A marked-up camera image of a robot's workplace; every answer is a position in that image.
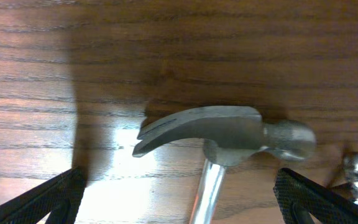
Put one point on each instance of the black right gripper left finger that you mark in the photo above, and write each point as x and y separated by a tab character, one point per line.
58	199

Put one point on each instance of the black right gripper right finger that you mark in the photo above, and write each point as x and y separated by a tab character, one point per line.
300	200

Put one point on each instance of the claw hammer black handle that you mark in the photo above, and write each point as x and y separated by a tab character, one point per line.
230	134

